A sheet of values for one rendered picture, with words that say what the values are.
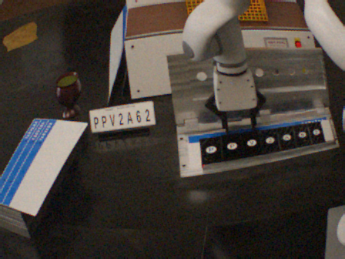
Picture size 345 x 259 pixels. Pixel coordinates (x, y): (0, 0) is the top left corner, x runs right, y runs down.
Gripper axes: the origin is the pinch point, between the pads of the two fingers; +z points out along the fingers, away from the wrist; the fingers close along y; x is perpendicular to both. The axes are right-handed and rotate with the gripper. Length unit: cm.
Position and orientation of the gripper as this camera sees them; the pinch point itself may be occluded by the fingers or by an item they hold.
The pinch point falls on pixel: (239, 122)
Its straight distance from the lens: 225.0
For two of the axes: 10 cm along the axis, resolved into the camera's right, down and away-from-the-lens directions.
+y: 9.9, -1.3, -0.3
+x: -0.4, -5.5, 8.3
